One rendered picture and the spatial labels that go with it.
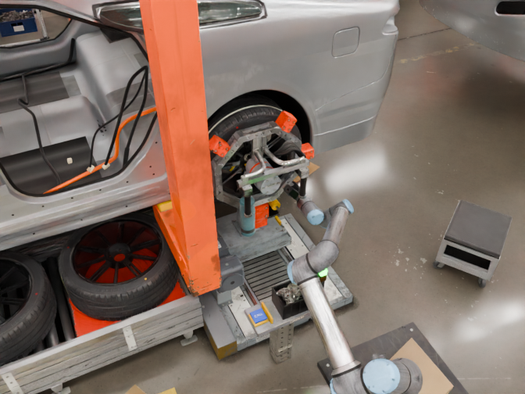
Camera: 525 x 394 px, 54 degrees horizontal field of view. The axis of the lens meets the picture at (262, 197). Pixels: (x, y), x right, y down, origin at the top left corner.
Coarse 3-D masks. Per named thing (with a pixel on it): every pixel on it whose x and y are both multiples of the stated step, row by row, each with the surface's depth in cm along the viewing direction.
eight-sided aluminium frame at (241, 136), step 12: (240, 132) 278; (252, 132) 278; (264, 132) 280; (276, 132) 284; (228, 144) 280; (240, 144) 278; (300, 144) 298; (216, 156) 282; (228, 156) 280; (216, 168) 281; (216, 180) 286; (288, 180) 313; (216, 192) 292; (276, 192) 315
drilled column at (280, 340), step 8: (280, 328) 277; (288, 328) 281; (272, 336) 291; (280, 336) 282; (288, 336) 286; (272, 344) 296; (280, 344) 288; (288, 344) 293; (272, 352) 301; (280, 352) 294; (288, 352) 298; (280, 360) 300
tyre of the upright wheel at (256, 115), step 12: (240, 96) 293; (252, 96) 296; (264, 96) 303; (228, 108) 286; (240, 108) 285; (252, 108) 285; (264, 108) 287; (216, 120) 285; (228, 120) 280; (240, 120) 279; (252, 120) 283; (264, 120) 286; (216, 132) 280; (228, 132) 280; (228, 204) 314
